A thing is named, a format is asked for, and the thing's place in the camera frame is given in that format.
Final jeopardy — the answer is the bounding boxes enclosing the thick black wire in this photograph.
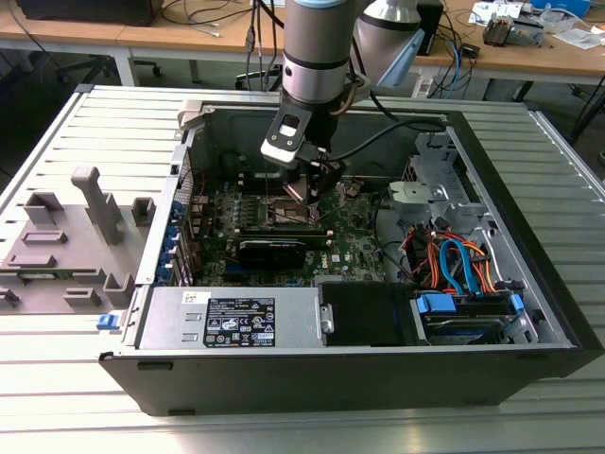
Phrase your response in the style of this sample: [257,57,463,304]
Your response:
[371,188,412,285]

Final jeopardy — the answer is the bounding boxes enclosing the hard disk blue carrier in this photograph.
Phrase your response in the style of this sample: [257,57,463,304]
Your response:
[409,288,527,346]

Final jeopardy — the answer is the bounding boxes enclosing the black camera cable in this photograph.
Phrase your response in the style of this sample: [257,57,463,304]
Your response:
[325,92,448,160]

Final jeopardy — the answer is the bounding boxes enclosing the CPU socket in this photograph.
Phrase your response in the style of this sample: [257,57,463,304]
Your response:
[259,194,327,231]

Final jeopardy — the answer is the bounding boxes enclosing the CPU cooler heat sink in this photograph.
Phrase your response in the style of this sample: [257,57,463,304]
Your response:
[482,12,517,47]

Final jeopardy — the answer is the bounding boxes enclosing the blue hanging cable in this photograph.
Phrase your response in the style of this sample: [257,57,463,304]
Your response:
[451,37,474,94]

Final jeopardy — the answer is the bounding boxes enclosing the silver CPU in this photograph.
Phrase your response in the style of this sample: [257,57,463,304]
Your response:
[282,181,311,203]

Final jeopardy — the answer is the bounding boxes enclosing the pale blue teach pendant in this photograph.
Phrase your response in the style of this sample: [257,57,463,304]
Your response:
[377,27,426,89]

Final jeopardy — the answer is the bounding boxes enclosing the silver power supply unit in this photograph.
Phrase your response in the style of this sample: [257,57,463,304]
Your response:
[134,286,327,351]

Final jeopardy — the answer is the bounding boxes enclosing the black PC case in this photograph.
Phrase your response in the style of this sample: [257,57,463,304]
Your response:
[97,96,605,418]

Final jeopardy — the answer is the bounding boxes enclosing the black computer box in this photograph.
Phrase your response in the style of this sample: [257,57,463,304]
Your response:
[16,0,157,27]

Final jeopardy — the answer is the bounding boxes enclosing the grey case latch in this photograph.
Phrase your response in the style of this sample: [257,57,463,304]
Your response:
[177,99,214,131]

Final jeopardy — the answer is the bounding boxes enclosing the orange power wire bundle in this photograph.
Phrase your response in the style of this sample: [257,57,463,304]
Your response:
[404,225,500,297]

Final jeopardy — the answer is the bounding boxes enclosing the black office chair base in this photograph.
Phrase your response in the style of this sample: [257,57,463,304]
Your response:
[234,69,283,92]

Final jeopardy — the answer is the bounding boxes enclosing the black graphics card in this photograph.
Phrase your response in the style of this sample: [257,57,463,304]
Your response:
[234,238,308,271]

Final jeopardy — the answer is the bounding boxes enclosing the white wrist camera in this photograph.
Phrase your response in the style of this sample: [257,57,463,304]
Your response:
[259,107,316,166]

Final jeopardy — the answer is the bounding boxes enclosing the grey metal device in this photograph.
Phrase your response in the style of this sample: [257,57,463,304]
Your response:
[512,18,548,48]

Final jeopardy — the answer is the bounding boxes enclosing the wooden desk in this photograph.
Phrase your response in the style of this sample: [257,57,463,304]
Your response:
[0,0,294,89]
[408,0,605,103]

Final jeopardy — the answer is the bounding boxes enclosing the metal drive cage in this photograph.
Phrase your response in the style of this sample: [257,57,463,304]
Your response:
[400,130,478,190]

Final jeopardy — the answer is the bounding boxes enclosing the white printed leaflet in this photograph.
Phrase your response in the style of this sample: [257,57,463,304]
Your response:
[468,1,524,26]

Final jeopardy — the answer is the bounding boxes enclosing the black speaker box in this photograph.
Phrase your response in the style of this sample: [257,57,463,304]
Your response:
[418,0,445,57]

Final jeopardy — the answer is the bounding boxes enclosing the grey parts rack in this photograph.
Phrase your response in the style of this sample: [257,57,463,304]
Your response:
[0,166,160,317]

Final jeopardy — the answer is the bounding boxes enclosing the white paper sheet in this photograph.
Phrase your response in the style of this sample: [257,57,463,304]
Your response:
[551,26,605,51]

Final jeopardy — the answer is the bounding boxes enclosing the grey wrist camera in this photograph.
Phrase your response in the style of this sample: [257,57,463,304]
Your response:
[342,73,374,103]

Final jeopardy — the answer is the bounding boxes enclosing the silver support bracket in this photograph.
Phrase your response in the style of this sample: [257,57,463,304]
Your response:
[386,182,450,209]

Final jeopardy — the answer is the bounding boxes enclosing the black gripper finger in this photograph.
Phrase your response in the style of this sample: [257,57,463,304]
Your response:
[304,158,322,204]
[313,160,350,205]

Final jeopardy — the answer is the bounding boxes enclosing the blue data wire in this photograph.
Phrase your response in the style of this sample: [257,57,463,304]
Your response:
[438,238,479,297]

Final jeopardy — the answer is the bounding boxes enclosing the green motherboard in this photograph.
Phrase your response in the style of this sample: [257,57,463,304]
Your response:
[186,177,393,289]

